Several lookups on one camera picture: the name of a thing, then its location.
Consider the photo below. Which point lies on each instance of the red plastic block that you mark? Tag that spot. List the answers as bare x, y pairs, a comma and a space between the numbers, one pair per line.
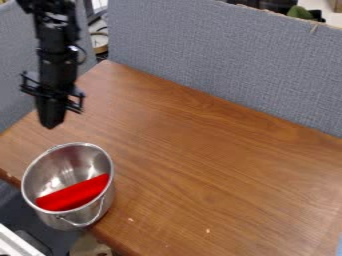
76, 195

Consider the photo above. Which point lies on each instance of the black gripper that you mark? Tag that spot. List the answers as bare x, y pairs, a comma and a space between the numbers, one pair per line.
53, 87

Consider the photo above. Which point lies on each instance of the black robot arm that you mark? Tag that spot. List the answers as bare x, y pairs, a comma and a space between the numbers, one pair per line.
57, 28

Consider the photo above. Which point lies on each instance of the green object behind partition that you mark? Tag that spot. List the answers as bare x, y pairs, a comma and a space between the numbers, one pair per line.
300, 12

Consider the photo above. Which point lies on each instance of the white grey equipment corner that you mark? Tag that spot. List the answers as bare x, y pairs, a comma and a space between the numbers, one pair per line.
19, 243

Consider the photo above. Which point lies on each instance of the stainless steel pot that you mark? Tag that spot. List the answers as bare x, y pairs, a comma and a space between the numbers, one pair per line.
61, 167

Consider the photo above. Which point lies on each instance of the grey fabric partition panel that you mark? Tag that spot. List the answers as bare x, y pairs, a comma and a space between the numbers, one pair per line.
275, 63

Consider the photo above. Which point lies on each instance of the round wooden clock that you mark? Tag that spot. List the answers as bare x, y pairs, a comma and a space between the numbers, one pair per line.
100, 40

